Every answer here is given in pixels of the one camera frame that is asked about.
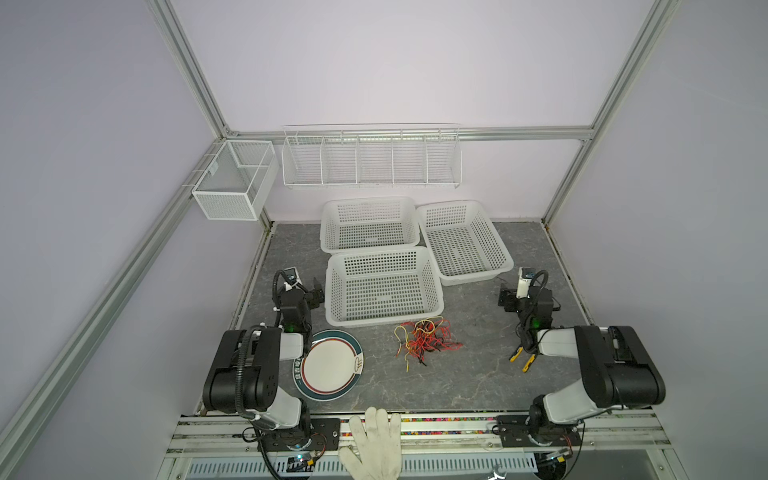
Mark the back right white basket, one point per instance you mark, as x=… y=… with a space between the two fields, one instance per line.
x=463 y=242

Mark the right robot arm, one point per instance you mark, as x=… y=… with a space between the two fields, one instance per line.
x=616 y=370

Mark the white gloved hand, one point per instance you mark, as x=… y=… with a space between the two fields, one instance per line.
x=377 y=437

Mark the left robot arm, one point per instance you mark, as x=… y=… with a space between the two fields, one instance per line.
x=244 y=376

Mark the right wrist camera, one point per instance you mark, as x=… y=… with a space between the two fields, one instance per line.
x=526 y=277

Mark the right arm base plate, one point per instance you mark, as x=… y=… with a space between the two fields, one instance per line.
x=518 y=430

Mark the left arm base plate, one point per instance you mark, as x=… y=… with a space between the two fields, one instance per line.
x=320 y=434

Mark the white wire wall shelf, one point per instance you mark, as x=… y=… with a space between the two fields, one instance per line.
x=372 y=155

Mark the white plate green rim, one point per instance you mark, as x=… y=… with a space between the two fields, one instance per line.
x=332 y=368

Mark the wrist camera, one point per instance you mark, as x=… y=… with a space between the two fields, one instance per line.
x=526 y=277
x=290 y=277

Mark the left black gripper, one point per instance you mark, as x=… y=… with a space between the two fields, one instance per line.
x=309 y=291

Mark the white mesh wall box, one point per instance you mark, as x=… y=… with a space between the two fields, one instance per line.
x=237 y=181

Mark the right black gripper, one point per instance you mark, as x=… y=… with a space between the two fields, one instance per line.
x=513 y=300

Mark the front white plastic basket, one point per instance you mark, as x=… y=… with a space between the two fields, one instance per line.
x=382 y=287

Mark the back left white basket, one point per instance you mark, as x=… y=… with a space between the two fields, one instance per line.
x=368 y=224

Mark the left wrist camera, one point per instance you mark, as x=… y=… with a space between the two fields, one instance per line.
x=290 y=277

